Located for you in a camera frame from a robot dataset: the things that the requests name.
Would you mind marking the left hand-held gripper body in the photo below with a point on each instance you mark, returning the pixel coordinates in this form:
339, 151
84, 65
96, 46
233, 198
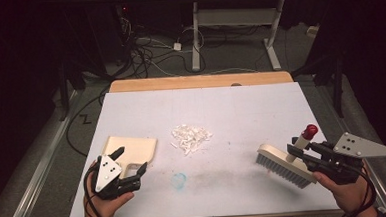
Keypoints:
106, 173

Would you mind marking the wooden table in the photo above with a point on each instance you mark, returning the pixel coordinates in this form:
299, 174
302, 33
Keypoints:
179, 83

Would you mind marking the person's left hand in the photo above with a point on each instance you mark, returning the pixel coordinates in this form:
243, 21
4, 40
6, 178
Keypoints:
106, 208

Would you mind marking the person's right hand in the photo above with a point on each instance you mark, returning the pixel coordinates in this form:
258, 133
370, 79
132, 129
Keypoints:
350, 195

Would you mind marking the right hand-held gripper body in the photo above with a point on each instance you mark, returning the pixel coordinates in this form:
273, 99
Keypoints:
360, 147

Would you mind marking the white power adapter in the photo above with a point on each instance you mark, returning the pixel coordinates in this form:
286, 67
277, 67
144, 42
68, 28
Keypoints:
177, 46

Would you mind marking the silver floor rail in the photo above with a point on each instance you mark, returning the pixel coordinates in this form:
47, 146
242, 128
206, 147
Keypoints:
367, 166
40, 170

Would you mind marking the white-framed desk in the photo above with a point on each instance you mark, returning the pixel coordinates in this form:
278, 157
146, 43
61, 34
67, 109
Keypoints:
195, 38

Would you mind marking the pile of white paper scraps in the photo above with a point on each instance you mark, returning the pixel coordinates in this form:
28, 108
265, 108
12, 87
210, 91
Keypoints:
191, 138

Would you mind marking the white table cover sheet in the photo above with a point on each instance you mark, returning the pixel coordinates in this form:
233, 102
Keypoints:
214, 110

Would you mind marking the cream plastic dustpan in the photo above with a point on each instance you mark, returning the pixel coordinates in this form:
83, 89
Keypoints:
136, 150

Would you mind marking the small white box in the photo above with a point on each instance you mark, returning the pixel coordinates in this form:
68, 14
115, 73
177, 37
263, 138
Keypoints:
312, 31

